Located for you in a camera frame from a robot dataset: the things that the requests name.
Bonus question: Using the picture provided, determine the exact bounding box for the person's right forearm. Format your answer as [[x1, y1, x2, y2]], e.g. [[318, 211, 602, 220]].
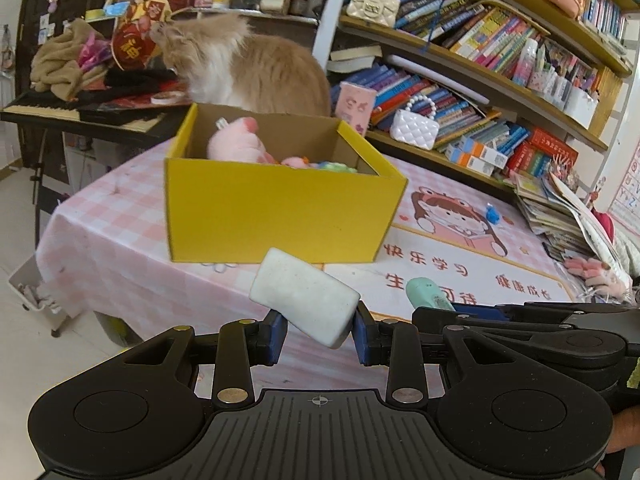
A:
[[607, 405, 640, 456]]

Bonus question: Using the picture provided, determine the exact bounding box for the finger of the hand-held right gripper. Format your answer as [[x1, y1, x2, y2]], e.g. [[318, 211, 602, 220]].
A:
[[492, 302, 583, 324], [412, 306, 568, 350]]

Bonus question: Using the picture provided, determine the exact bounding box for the red figure decoration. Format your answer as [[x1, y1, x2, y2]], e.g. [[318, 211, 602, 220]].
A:
[[107, 0, 196, 72]]

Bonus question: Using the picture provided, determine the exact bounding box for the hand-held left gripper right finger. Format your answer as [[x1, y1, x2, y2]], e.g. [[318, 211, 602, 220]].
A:
[[351, 305, 538, 406]]

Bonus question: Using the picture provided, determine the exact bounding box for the white shelf post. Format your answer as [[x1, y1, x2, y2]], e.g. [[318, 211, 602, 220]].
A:
[[311, 0, 357, 78]]

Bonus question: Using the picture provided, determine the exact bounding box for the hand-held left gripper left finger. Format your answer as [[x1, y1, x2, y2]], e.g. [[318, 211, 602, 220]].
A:
[[107, 310, 290, 406]]

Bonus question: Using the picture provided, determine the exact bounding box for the black cloth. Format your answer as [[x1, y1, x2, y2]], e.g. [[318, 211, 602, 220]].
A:
[[102, 67, 190, 107]]

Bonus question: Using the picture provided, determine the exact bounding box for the white pen holder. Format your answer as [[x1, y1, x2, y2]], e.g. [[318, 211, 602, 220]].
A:
[[564, 85, 599, 129]]

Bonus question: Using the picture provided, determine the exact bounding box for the orange white carton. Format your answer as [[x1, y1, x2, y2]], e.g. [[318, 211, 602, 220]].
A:
[[462, 137, 508, 168], [444, 142, 483, 172]]

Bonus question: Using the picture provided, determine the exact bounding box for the white quilted handbag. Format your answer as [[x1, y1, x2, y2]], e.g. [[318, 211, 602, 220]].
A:
[[389, 94, 438, 151]]

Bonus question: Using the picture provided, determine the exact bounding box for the row of colourful books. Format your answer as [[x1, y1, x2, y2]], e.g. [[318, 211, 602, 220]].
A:
[[345, 62, 579, 179]]

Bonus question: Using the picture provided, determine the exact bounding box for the pink plush toy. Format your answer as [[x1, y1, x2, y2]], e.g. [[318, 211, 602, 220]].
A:
[[206, 116, 278, 163]]

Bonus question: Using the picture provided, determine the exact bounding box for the stack of magazines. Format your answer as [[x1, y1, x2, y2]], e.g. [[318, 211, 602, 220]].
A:
[[512, 170, 633, 281]]

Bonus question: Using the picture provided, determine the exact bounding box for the wooden bookshelf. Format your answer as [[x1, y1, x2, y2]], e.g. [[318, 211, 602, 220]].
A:
[[327, 0, 636, 196]]

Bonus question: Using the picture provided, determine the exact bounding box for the black piano keyboard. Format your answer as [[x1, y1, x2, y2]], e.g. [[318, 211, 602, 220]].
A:
[[0, 87, 176, 137]]

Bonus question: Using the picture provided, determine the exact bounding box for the white storage bin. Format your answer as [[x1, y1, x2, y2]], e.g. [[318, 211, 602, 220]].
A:
[[7, 255, 65, 339]]

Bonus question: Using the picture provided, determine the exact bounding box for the cream quilted handbag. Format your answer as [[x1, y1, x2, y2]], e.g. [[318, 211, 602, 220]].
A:
[[348, 0, 402, 27]]

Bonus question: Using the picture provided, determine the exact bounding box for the beige fleece cloth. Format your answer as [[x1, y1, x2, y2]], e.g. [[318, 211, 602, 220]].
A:
[[30, 19, 108, 101]]

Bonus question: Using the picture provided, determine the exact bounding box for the wall chart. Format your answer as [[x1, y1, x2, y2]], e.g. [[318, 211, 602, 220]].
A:
[[607, 140, 640, 223]]

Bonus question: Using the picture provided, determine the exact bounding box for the fluffy orange cat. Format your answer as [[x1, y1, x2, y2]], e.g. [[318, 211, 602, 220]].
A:
[[152, 12, 332, 117]]

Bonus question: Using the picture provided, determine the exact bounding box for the thick beige book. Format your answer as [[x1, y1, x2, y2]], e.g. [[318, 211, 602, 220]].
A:
[[327, 44, 386, 74]]

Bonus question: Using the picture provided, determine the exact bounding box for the green small toy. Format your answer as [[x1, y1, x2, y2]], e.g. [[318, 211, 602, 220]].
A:
[[310, 160, 359, 174]]

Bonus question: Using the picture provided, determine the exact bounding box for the shelf of upright books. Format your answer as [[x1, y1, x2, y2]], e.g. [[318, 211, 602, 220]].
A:
[[395, 0, 548, 77]]

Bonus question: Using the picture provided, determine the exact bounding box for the pink printed tablecloth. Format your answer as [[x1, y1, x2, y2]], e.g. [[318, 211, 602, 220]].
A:
[[35, 135, 596, 391]]

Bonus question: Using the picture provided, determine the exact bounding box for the pink printed carton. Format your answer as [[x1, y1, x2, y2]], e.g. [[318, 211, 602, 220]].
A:
[[334, 82, 378, 136]]

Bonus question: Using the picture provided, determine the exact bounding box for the black keyboard stand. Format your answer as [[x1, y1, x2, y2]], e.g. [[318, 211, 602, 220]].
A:
[[29, 125, 52, 243]]

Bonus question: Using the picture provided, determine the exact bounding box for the row of slim books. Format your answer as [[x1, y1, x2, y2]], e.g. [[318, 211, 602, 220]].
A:
[[580, 0, 628, 47]]

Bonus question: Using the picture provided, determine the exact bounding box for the pink rabbit plush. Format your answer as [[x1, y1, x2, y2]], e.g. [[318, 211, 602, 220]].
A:
[[564, 255, 629, 297]]

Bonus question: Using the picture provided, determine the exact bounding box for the yellow cardboard box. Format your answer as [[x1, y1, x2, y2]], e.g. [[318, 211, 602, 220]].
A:
[[165, 102, 408, 264]]

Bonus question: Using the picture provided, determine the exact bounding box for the mint green small device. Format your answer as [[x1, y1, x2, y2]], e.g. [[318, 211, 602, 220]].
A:
[[405, 277, 456, 313]]

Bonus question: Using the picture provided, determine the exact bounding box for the red cloth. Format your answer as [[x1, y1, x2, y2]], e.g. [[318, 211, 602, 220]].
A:
[[591, 210, 617, 242]]

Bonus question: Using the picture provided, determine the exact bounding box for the white rectangular block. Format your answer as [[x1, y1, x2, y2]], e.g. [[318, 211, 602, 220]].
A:
[[249, 247, 361, 348]]

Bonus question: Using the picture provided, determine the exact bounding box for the red thick dictionary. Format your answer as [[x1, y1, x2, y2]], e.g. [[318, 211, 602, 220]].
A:
[[524, 127, 579, 165]]

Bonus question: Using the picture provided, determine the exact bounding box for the light blue card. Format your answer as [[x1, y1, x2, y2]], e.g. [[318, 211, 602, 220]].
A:
[[85, 2, 129, 22]]

